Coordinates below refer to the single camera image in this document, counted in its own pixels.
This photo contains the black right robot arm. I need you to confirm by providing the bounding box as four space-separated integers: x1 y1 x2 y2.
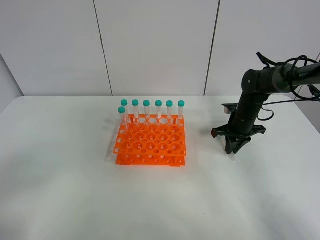
211 62 320 155

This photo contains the orange test tube rack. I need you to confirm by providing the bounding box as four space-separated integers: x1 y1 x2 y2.
113 114 187 167

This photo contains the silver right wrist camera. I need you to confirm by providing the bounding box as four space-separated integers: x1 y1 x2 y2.
222 103 238 115

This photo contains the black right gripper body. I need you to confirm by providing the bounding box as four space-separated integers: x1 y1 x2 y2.
211 109 267 139

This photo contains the teal-capped tube front left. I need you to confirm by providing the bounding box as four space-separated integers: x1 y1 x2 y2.
118 106 128 132

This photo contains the black right camera cable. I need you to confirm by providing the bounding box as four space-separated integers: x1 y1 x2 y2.
256 51 320 121

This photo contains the clear tube with teal cap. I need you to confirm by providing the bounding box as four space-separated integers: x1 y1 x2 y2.
230 153 236 161

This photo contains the teal-capped tube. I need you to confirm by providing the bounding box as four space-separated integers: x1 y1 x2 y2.
177 100 185 120
120 99 129 120
143 100 151 125
155 100 162 120
166 100 173 120
132 99 140 125
118 106 128 132

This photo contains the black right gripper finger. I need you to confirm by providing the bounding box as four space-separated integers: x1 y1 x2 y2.
225 135 235 155
232 137 252 154

